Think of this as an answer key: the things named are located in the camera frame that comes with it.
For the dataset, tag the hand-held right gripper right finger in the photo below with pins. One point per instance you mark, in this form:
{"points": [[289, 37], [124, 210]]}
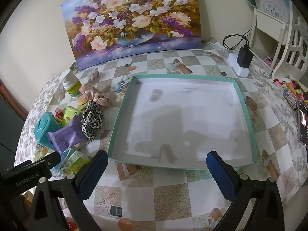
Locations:
{"points": [[221, 175]]}

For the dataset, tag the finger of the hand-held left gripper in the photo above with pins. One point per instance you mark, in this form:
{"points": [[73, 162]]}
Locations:
{"points": [[26, 173]]}

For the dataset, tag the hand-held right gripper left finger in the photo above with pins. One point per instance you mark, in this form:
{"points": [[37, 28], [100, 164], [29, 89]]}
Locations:
{"points": [[92, 173]]}

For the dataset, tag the green and white carton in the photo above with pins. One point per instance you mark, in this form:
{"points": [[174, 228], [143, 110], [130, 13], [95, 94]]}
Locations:
{"points": [[75, 161]]}

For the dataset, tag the leopard print scrunchie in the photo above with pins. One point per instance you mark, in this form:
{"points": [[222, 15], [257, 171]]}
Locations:
{"points": [[92, 118]]}

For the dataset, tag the light green packet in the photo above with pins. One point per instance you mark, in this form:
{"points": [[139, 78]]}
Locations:
{"points": [[71, 114]]}

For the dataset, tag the shallow teal cardboard box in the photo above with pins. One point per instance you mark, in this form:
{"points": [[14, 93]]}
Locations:
{"points": [[182, 115]]}

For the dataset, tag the pink scrunchie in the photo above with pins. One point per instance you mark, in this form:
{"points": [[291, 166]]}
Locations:
{"points": [[101, 98]]}

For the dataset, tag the purple tissue packet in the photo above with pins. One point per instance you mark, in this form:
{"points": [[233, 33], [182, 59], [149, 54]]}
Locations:
{"points": [[67, 137]]}

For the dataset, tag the teal plastic case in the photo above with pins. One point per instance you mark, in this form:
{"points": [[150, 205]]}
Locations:
{"points": [[44, 130]]}

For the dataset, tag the dark cabinet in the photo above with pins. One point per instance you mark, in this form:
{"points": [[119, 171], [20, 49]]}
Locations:
{"points": [[7, 125]]}

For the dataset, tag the patterned checked tablecloth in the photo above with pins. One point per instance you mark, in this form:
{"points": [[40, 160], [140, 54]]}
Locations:
{"points": [[168, 197]]}

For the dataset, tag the white bottle with green label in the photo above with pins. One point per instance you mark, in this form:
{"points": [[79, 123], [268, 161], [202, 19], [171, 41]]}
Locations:
{"points": [[72, 86]]}

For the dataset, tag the black smartphone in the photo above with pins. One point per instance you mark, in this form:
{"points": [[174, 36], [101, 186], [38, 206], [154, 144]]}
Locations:
{"points": [[303, 122]]}

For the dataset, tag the white power strip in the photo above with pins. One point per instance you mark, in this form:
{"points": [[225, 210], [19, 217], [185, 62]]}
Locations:
{"points": [[240, 71]]}

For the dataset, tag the pile of small colourful toys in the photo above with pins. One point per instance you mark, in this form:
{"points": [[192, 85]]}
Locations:
{"points": [[288, 81]]}

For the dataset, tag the black charger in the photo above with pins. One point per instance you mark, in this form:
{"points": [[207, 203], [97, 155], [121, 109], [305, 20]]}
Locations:
{"points": [[244, 57]]}

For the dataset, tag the small pink item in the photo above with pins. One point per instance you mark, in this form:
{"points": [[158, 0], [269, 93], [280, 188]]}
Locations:
{"points": [[269, 61]]}

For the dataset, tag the white wooden chair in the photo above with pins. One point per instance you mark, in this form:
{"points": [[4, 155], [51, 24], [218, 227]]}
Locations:
{"points": [[267, 21]]}

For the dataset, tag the flower painting canvas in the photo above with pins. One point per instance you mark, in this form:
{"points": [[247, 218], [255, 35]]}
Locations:
{"points": [[132, 16]]}

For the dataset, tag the white printed board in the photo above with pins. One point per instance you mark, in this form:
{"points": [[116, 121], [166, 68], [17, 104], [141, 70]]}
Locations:
{"points": [[274, 4]]}

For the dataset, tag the brown wooden frame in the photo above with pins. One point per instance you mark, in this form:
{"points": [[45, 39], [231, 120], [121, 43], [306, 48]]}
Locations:
{"points": [[14, 98]]}

